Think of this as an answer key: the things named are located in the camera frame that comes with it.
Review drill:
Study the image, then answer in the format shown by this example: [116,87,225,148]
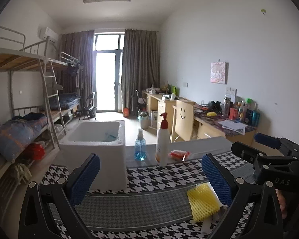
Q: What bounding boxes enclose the yellow mesh sponge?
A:
[187,182,221,222]

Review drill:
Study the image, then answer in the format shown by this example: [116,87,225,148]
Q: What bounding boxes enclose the blue surgical face mask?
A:
[104,132,117,142]

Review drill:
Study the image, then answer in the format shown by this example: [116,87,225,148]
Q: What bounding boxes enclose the person's right hand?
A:
[275,189,299,219]

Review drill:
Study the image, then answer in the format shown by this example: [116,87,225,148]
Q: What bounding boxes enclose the papers on desk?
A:
[219,120,247,135]

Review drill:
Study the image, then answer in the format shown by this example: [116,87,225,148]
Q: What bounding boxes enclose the white foam box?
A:
[59,120,127,190]

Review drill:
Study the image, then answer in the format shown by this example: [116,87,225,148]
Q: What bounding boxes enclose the red plastic bag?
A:
[23,143,45,160]

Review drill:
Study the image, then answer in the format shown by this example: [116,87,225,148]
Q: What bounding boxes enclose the orange red snack packet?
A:
[168,150,191,162]

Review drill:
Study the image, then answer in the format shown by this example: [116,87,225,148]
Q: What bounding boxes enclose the long wooden desk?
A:
[143,91,256,146]

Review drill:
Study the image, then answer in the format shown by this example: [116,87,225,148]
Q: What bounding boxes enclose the yellow object on desk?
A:
[206,112,218,117]

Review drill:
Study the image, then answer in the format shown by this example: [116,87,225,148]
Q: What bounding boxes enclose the blue liquid spray bottle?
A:
[134,128,147,161]

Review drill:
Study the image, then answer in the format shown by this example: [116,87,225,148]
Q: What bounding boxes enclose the white lotion pump bottle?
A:
[155,112,170,167]

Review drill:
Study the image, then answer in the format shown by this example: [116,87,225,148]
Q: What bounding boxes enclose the black folding chair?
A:
[77,92,96,120]

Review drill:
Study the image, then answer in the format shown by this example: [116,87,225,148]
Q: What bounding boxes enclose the wooden smiley face chair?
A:
[171,99,196,142]

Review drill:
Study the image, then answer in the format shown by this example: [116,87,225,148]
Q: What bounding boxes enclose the dark blue folded bedding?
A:
[49,93,81,111]

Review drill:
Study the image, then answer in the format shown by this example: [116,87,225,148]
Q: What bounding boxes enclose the blue orange rolled quilt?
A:
[0,115,47,163]

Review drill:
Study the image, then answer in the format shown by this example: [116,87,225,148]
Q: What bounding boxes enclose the white bucket on floor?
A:
[138,112,150,129]

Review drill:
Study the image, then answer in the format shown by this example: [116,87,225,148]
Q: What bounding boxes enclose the metal bunk bed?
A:
[0,26,79,181]

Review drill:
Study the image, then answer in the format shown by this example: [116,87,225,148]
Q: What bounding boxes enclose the right brown curtain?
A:
[121,29,160,109]

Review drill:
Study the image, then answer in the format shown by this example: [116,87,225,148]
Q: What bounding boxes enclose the brown curtain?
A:
[55,30,94,106]
[121,29,160,109]

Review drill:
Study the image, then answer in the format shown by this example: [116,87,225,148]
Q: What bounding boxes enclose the glass balcony door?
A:
[92,32,125,112]

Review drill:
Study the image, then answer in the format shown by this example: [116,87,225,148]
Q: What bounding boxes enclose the left brown curtain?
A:
[55,30,94,106]

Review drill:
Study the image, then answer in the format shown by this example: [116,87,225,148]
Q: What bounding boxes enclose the pink cartoon wall poster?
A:
[210,62,226,84]

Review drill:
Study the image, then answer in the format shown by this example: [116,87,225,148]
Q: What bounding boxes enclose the white wall air conditioner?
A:
[39,27,59,42]

